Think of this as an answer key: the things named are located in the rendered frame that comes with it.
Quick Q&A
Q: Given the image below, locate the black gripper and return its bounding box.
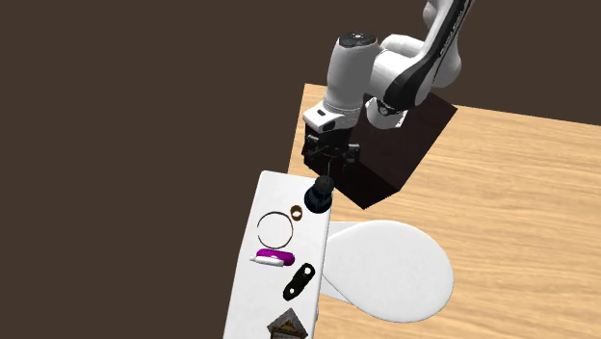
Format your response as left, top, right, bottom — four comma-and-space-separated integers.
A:
301, 122, 362, 167

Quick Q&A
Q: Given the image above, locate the dark blue round bottle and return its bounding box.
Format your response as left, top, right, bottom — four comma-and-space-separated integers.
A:
303, 175, 335, 215

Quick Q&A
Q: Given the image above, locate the dark robot stand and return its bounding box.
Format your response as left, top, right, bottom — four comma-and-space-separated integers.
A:
324, 91, 459, 211

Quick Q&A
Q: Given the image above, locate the purple and white tube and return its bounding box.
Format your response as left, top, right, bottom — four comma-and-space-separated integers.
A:
248, 248, 297, 269

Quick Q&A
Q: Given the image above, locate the white toilet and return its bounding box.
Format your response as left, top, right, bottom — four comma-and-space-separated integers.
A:
222, 169, 456, 339

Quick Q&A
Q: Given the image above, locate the brown house-shaped figure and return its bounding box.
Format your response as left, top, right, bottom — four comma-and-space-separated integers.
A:
266, 307, 309, 339

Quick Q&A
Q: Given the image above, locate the large thin dark ring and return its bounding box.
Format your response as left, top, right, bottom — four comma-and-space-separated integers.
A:
256, 211, 295, 250

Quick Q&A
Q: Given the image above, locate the black flat bracket with holes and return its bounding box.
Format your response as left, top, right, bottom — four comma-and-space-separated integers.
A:
282, 262, 317, 302

